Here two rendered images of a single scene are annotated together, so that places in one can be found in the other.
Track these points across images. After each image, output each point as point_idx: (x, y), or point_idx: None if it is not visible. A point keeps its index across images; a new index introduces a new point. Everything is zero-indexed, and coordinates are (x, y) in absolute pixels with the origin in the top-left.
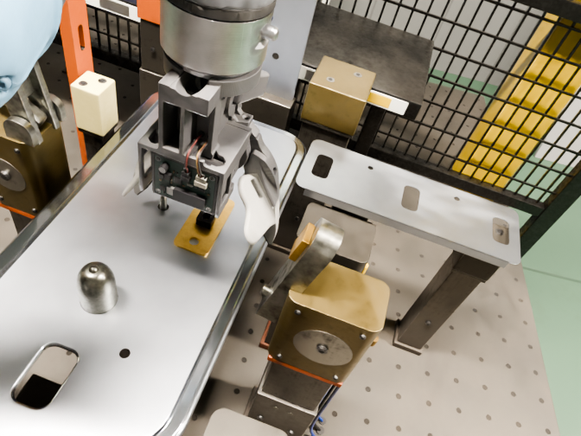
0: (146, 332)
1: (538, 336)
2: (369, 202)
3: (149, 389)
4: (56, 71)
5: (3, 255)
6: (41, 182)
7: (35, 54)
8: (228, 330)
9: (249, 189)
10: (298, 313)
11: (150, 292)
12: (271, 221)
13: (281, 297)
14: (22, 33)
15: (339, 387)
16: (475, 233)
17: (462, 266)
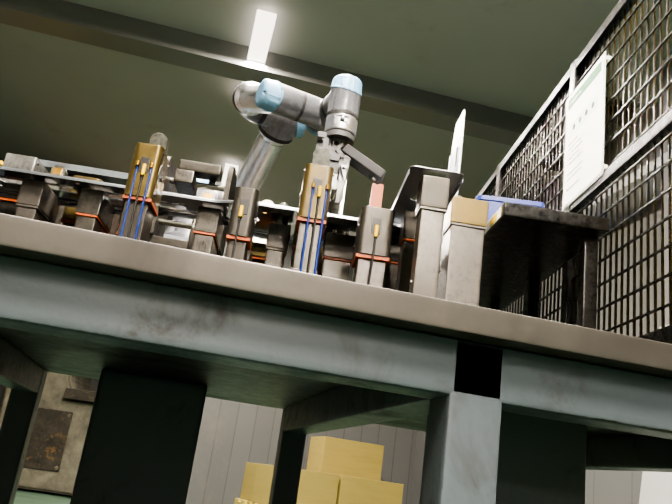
0: (275, 213)
1: (527, 316)
2: (400, 205)
3: None
4: None
5: None
6: (321, 248)
7: (272, 93)
8: (290, 207)
9: (334, 176)
10: (302, 182)
11: (291, 218)
12: (335, 187)
13: None
14: (269, 86)
15: (304, 240)
16: (420, 180)
17: (416, 206)
